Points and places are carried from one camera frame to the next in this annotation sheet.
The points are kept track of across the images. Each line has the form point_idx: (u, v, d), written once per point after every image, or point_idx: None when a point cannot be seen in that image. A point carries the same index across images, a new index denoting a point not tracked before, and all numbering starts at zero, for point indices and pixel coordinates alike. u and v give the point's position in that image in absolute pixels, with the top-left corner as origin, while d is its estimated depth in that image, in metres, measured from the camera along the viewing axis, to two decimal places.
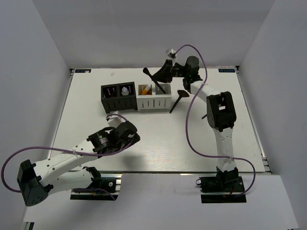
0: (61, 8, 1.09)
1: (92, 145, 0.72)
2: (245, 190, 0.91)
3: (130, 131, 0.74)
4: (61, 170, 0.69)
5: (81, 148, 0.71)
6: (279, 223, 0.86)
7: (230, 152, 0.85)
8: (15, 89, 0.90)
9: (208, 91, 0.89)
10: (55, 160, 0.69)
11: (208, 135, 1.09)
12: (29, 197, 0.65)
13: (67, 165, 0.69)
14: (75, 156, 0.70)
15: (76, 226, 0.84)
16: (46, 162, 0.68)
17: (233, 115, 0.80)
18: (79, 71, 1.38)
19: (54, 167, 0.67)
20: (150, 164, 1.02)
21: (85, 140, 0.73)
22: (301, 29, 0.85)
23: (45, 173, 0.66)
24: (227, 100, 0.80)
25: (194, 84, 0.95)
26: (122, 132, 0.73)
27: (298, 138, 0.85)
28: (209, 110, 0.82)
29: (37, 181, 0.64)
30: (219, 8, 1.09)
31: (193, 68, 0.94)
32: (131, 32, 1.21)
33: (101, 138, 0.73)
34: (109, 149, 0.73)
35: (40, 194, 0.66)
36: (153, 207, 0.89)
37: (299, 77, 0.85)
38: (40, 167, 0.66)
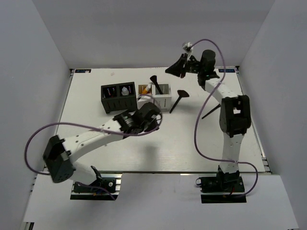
0: (62, 8, 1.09)
1: (118, 124, 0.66)
2: (246, 192, 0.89)
3: (155, 111, 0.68)
4: (88, 148, 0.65)
5: (108, 128, 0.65)
6: (280, 223, 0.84)
7: (236, 157, 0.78)
8: (16, 87, 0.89)
9: (225, 92, 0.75)
10: (83, 137, 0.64)
11: (214, 137, 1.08)
12: (57, 172, 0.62)
13: (95, 142, 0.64)
14: (102, 134, 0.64)
15: (75, 226, 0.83)
16: (75, 138, 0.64)
17: (247, 122, 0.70)
18: (79, 71, 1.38)
19: (84, 143, 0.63)
20: (151, 164, 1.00)
21: (111, 119, 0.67)
22: (301, 28, 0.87)
23: (74, 149, 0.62)
24: (244, 104, 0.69)
25: (210, 81, 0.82)
26: (147, 112, 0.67)
27: (298, 136, 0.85)
28: (221, 113, 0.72)
29: (67, 155, 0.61)
30: (219, 9, 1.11)
31: (208, 63, 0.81)
32: (132, 32, 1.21)
33: (126, 118, 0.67)
34: (134, 130, 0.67)
35: (66, 171, 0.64)
36: (153, 207, 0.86)
37: (298, 75, 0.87)
38: (69, 143, 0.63)
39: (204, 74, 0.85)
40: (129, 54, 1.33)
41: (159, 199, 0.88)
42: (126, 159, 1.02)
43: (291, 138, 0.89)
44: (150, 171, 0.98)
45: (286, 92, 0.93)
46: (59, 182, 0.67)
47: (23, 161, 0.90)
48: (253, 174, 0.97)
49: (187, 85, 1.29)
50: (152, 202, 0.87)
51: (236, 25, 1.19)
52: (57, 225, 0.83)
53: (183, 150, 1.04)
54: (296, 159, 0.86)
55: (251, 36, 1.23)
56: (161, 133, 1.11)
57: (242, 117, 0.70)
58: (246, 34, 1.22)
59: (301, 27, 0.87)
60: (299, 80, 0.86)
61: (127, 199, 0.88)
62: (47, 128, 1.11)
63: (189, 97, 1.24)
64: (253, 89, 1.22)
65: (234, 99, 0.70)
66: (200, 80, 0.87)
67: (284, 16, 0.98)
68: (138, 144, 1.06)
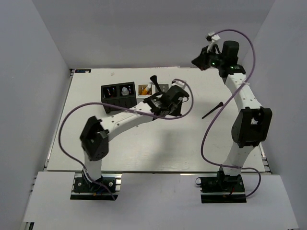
0: (62, 8, 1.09)
1: (148, 106, 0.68)
2: (247, 196, 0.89)
3: (182, 93, 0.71)
4: (123, 128, 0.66)
5: (139, 109, 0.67)
6: (280, 223, 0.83)
7: (240, 164, 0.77)
8: (16, 87, 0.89)
9: (246, 99, 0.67)
10: (118, 117, 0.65)
11: (216, 139, 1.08)
12: (96, 150, 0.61)
13: (129, 122, 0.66)
14: (135, 115, 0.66)
15: (75, 226, 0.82)
16: (111, 119, 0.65)
17: (263, 137, 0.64)
18: (79, 71, 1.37)
19: (119, 123, 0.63)
20: (151, 164, 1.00)
21: (141, 102, 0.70)
22: (301, 28, 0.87)
23: (111, 129, 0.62)
24: (264, 118, 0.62)
25: (233, 76, 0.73)
26: (175, 95, 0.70)
27: (298, 136, 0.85)
28: (237, 121, 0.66)
29: (106, 132, 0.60)
30: (219, 9, 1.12)
31: (231, 49, 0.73)
32: (132, 31, 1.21)
33: (156, 101, 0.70)
34: (162, 112, 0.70)
35: (103, 149, 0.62)
36: (153, 207, 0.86)
37: (298, 75, 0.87)
38: (106, 122, 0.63)
39: (227, 64, 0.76)
40: (129, 54, 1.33)
41: (159, 199, 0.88)
42: (126, 159, 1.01)
43: (291, 138, 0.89)
44: (150, 171, 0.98)
45: (286, 92, 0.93)
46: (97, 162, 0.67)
47: (23, 161, 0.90)
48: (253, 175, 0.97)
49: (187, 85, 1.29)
50: (152, 202, 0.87)
51: (236, 25, 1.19)
52: (57, 225, 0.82)
53: (183, 150, 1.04)
54: (296, 158, 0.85)
55: (251, 36, 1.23)
56: (161, 133, 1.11)
57: (257, 130, 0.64)
58: (246, 34, 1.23)
59: (301, 27, 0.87)
60: (299, 80, 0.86)
61: (127, 199, 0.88)
62: (47, 128, 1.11)
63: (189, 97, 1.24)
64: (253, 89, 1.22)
65: (254, 110, 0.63)
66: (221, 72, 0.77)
67: (284, 16, 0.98)
68: (138, 144, 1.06)
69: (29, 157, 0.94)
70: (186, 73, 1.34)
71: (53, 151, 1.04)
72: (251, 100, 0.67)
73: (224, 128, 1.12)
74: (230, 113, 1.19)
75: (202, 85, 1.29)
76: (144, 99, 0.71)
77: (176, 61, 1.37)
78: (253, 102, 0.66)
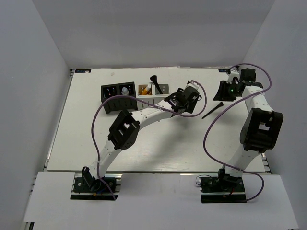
0: (61, 7, 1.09)
1: (169, 104, 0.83)
2: (247, 199, 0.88)
3: (195, 93, 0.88)
4: (147, 122, 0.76)
5: (162, 106, 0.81)
6: (280, 223, 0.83)
7: (243, 166, 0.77)
8: (16, 87, 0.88)
9: (258, 103, 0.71)
10: (146, 111, 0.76)
11: (217, 139, 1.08)
12: (127, 139, 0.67)
13: (154, 116, 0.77)
14: (159, 110, 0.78)
15: (75, 226, 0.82)
16: (139, 112, 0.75)
17: (270, 143, 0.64)
18: (79, 71, 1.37)
19: (147, 116, 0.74)
20: (151, 164, 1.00)
21: (162, 100, 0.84)
22: (301, 28, 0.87)
23: (141, 120, 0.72)
24: (275, 122, 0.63)
25: (250, 87, 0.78)
26: (190, 94, 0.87)
27: (298, 136, 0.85)
28: (246, 122, 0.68)
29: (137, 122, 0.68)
30: (219, 9, 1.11)
31: (245, 70, 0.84)
32: (132, 31, 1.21)
33: (174, 100, 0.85)
34: (179, 109, 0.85)
35: (132, 140, 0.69)
36: (152, 207, 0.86)
37: (298, 75, 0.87)
38: (136, 115, 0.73)
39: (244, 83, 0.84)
40: (130, 54, 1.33)
41: (159, 199, 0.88)
42: (126, 159, 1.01)
43: (291, 138, 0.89)
44: (150, 170, 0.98)
45: (286, 92, 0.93)
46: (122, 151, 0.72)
47: (23, 161, 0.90)
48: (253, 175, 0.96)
49: None
50: (152, 202, 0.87)
51: (236, 26, 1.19)
52: (57, 225, 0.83)
53: (183, 150, 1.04)
54: (296, 159, 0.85)
55: (251, 36, 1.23)
56: (160, 133, 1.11)
57: (265, 134, 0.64)
58: (246, 34, 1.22)
59: (301, 27, 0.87)
60: (299, 80, 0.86)
61: (127, 199, 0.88)
62: (47, 128, 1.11)
63: None
64: None
65: (265, 113, 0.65)
66: (239, 88, 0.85)
67: (284, 16, 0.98)
68: (138, 144, 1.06)
69: (29, 157, 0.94)
70: (186, 73, 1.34)
71: (53, 151, 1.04)
72: (262, 106, 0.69)
73: (222, 128, 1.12)
74: (231, 113, 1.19)
75: (203, 85, 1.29)
76: (164, 97, 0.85)
77: (176, 61, 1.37)
78: (265, 106, 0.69)
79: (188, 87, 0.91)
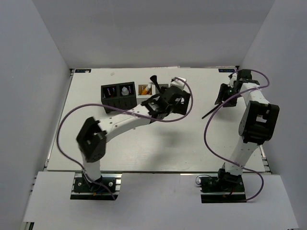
0: (61, 8, 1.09)
1: (146, 109, 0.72)
2: (247, 199, 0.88)
3: (178, 94, 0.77)
4: (119, 131, 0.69)
5: (137, 111, 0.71)
6: (280, 223, 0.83)
7: (243, 162, 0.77)
8: (16, 87, 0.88)
9: (255, 97, 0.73)
10: (116, 119, 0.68)
11: (218, 139, 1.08)
12: (93, 152, 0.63)
13: (128, 123, 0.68)
14: (133, 117, 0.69)
15: (75, 226, 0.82)
16: (108, 120, 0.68)
17: (267, 134, 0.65)
18: (79, 71, 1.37)
19: (117, 124, 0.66)
20: (151, 164, 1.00)
21: (138, 105, 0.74)
22: (301, 28, 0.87)
23: (109, 129, 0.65)
24: (271, 115, 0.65)
25: (247, 85, 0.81)
26: (171, 96, 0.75)
27: (298, 136, 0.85)
28: (243, 116, 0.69)
29: (103, 134, 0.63)
30: (219, 9, 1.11)
31: (242, 70, 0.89)
32: (132, 31, 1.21)
33: (153, 104, 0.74)
34: (159, 114, 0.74)
35: (100, 151, 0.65)
36: (152, 207, 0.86)
37: (298, 75, 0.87)
38: (104, 123, 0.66)
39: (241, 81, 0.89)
40: (130, 54, 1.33)
41: (159, 199, 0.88)
42: (126, 159, 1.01)
43: (291, 138, 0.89)
44: (150, 170, 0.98)
45: (286, 92, 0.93)
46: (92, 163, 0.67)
47: (24, 160, 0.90)
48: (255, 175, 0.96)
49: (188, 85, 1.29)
50: (152, 202, 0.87)
51: (236, 26, 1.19)
52: (57, 225, 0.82)
53: (183, 150, 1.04)
54: (296, 159, 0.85)
55: (251, 36, 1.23)
56: (160, 133, 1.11)
57: (263, 126, 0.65)
58: (246, 34, 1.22)
59: (301, 27, 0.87)
60: (299, 80, 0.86)
61: (127, 199, 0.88)
62: (47, 128, 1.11)
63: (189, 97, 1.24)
64: None
65: (263, 106, 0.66)
66: (237, 86, 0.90)
67: (284, 16, 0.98)
68: (138, 144, 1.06)
69: (29, 157, 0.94)
70: (186, 73, 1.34)
71: (53, 151, 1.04)
72: (259, 99, 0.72)
73: (223, 130, 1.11)
74: (232, 113, 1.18)
75: (203, 85, 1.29)
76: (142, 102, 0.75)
77: (176, 61, 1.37)
78: (262, 99, 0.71)
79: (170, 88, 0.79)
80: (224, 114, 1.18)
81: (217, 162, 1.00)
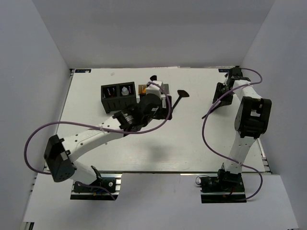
0: (61, 8, 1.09)
1: (118, 121, 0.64)
2: (247, 198, 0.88)
3: (154, 104, 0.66)
4: (88, 147, 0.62)
5: (107, 126, 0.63)
6: (280, 223, 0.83)
7: (241, 158, 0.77)
8: (16, 87, 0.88)
9: (248, 92, 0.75)
10: (82, 135, 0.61)
11: (218, 139, 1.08)
12: (58, 172, 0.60)
13: (95, 141, 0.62)
14: (101, 133, 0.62)
15: (75, 226, 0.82)
16: (74, 137, 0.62)
17: (263, 128, 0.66)
18: (79, 71, 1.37)
19: (83, 142, 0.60)
20: (152, 164, 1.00)
21: (110, 117, 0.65)
22: (301, 28, 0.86)
23: (73, 148, 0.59)
24: (265, 109, 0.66)
25: (239, 81, 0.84)
26: (146, 107, 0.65)
27: (298, 136, 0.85)
28: (238, 111, 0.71)
29: (66, 155, 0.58)
30: (218, 9, 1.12)
31: (233, 68, 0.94)
32: (132, 31, 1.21)
33: (127, 115, 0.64)
34: (134, 127, 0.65)
35: (68, 170, 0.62)
36: (152, 207, 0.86)
37: (298, 76, 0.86)
38: (68, 142, 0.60)
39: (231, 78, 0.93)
40: (129, 54, 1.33)
41: (159, 199, 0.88)
42: (126, 159, 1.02)
43: (291, 138, 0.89)
44: (150, 170, 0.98)
45: (286, 92, 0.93)
46: (61, 180, 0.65)
47: (23, 161, 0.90)
48: (257, 176, 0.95)
49: (187, 85, 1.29)
50: (152, 203, 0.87)
51: (236, 26, 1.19)
52: (57, 225, 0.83)
53: (183, 150, 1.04)
54: (296, 159, 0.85)
55: (251, 36, 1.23)
56: (160, 133, 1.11)
57: (258, 120, 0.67)
58: (246, 34, 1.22)
59: (301, 27, 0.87)
60: (299, 81, 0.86)
61: (127, 199, 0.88)
62: (47, 128, 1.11)
63: (189, 97, 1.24)
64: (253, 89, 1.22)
65: (256, 101, 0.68)
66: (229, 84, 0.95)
67: (284, 16, 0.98)
68: (138, 144, 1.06)
69: (29, 157, 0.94)
70: (186, 73, 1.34)
71: None
72: (252, 94, 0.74)
73: (220, 128, 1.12)
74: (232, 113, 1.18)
75: (203, 85, 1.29)
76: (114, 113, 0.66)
77: (176, 61, 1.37)
78: (255, 95, 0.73)
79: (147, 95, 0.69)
80: (221, 112, 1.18)
81: (218, 162, 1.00)
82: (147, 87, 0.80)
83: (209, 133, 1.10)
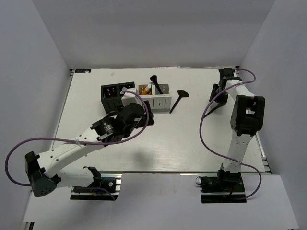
0: (61, 8, 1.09)
1: (97, 132, 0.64)
2: (247, 198, 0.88)
3: (136, 114, 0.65)
4: (66, 162, 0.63)
5: (85, 138, 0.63)
6: (280, 223, 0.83)
7: (239, 157, 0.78)
8: (15, 87, 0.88)
9: (241, 92, 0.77)
10: (58, 151, 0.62)
11: (217, 139, 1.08)
12: (37, 189, 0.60)
13: (72, 155, 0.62)
14: (78, 146, 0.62)
15: (75, 226, 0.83)
16: (50, 153, 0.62)
17: (258, 125, 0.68)
18: (79, 71, 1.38)
19: (58, 158, 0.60)
20: (151, 164, 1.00)
21: (88, 128, 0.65)
22: (301, 28, 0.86)
23: (48, 165, 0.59)
24: (259, 106, 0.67)
25: (230, 81, 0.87)
26: (128, 116, 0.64)
27: (298, 136, 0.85)
28: (233, 110, 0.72)
29: (41, 173, 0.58)
30: (218, 9, 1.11)
31: (224, 69, 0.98)
32: (132, 31, 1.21)
33: (106, 125, 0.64)
34: (115, 136, 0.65)
35: (48, 186, 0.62)
36: (152, 207, 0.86)
37: (298, 76, 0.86)
38: (43, 158, 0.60)
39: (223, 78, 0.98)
40: (129, 54, 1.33)
41: (159, 199, 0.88)
42: (126, 159, 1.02)
43: (291, 138, 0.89)
44: (150, 170, 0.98)
45: (286, 92, 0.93)
46: (42, 195, 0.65)
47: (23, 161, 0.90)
48: (256, 176, 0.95)
49: (187, 85, 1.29)
50: (152, 202, 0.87)
51: (236, 26, 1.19)
52: (57, 225, 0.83)
53: (183, 150, 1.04)
54: (296, 159, 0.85)
55: (251, 36, 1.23)
56: (160, 133, 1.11)
57: (253, 117, 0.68)
58: (246, 34, 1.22)
59: (301, 27, 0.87)
60: (299, 81, 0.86)
61: (127, 198, 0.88)
62: (47, 128, 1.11)
63: (189, 97, 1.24)
64: (253, 89, 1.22)
65: (249, 99, 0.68)
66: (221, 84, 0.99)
67: (284, 17, 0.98)
68: (138, 144, 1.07)
69: None
70: (185, 73, 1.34)
71: None
72: (245, 93, 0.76)
73: (218, 129, 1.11)
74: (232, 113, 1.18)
75: (203, 85, 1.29)
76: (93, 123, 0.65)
77: (176, 61, 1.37)
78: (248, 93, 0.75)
79: (130, 104, 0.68)
80: (220, 113, 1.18)
81: (218, 162, 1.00)
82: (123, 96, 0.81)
83: (207, 134, 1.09)
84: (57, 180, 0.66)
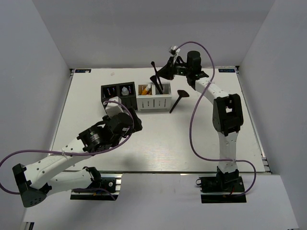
0: (60, 7, 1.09)
1: (82, 143, 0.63)
2: (245, 190, 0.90)
3: (124, 124, 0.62)
4: (53, 174, 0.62)
5: (71, 148, 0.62)
6: (280, 223, 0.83)
7: (233, 155, 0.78)
8: (15, 88, 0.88)
9: (216, 92, 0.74)
10: (45, 163, 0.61)
11: (215, 141, 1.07)
12: (26, 201, 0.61)
13: (58, 167, 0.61)
14: (64, 158, 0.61)
15: (75, 225, 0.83)
16: (36, 165, 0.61)
17: (240, 120, 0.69)
18: (79, 71, 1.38)
19: (44, 170, 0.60)
20: (151, 164, 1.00)
21: (75, 138, 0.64)
22: (301, 29, 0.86)
23: (34, 178, 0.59)
24: (236, 104, 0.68)
25: (201, 82, 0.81)
26: (116, 126, 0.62)
27: (298, 136, 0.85)
28: (214, 113, 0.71)
29: (27, 186, 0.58)
30: (218, 9, 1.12)
31: (193, 60, 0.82)
32: (132, 31, 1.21)
33: (93, 134, 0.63)
34: (102, 147, 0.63)
35: (37, 196, 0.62)
36: (152, 207, 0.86)
37: (298, 76, 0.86)
38: (30, 171, 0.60)
39: (192, 73, 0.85)
40: (129, 53, 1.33)
41: (159, 199, 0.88)
42: (126, 159, 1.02)
43: (290, 138, 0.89)
44: (150, 170, 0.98)
45: (286, 92, 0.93)
46: (33, 205, 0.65)
47: (24, 160, 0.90)
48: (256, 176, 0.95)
49: (187, 86, 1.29)
50: (152, 203, 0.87)
51: (236, 25, 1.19)
52: (57, 225, 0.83)
53: (183, 150, 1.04)
54: (296, 159, 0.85)
55: (251, 36, 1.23)
56: (160, 133, 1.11)
57: (234, 115, 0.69)
58: (246, 34, 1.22)
59: (301, 27, 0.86)
60: (299, 80, 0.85)
61: (127, 199, 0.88)
62: (47, 128, 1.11)
63: (189, 97, 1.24)
64: (253, 88, 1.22)
65: (226, 98, 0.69)
66: (189, 82, 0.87)
67: (284, 16, 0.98)
68: (137, 145, 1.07)
69: (29, 157, 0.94)
70: None
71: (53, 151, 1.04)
72: (219, 92, 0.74)
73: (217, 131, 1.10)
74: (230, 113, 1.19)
75: None
76: (80, 132, 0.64)
77: None
78: (221, 93, 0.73)
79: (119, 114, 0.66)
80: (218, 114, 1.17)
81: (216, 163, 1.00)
82: (106, 106, 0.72)
83: (203, 137, 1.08)
84: (46, 189, 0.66)
